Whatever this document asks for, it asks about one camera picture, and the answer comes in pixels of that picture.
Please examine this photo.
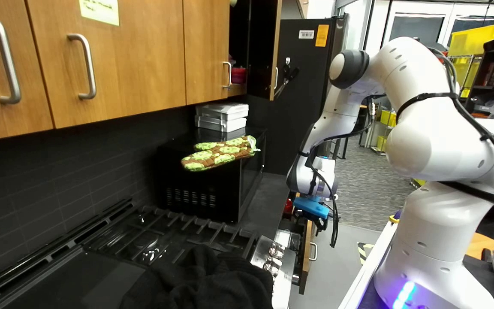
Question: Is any wooden drawer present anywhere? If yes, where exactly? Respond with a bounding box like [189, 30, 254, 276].
[274, 218, 319, 296]

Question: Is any steel stove knob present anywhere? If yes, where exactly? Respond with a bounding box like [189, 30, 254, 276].
[268, 242, 285, 260]
[265, 257, 283, 275]

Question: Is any black microwave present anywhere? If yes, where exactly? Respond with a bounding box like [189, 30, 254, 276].
[156, 128, 268, 224]

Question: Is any black refrigerator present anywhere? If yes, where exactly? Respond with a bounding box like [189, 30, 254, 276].
[247, 14, 350, 176]

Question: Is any green and brown oven mitt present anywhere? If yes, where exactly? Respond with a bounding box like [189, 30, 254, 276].
[181, 135, 260, 173]

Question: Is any black cloth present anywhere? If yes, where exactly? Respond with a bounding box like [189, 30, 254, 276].
[120, 245, 274, 309]

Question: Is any stack of grey containers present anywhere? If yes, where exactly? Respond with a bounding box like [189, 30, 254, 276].
[194, 102, 250, 133]

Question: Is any black stove burner grate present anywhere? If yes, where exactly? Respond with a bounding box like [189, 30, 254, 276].
[85, 205, 257, 267]

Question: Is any black hanging tool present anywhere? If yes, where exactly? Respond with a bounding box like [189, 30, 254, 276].
[274, 57, 300, 98]

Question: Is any orange label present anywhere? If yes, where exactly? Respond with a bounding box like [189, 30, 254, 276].
[315, 24, 330, 48]

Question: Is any window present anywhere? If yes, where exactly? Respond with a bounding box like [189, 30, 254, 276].
[383, 0, 494, 48]

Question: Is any black and steel stove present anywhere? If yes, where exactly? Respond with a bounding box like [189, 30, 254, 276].
[0, 198, 301, 309]

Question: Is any yellow storage bin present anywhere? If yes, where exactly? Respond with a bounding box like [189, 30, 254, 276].
[448, 24, 494, 57]

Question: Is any yellow sticky note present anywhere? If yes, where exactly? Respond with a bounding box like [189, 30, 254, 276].
[78, 0, 120, 27]

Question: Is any wooden wall cabinet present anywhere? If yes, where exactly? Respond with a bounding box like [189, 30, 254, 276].
[0, 0, 283, 145]

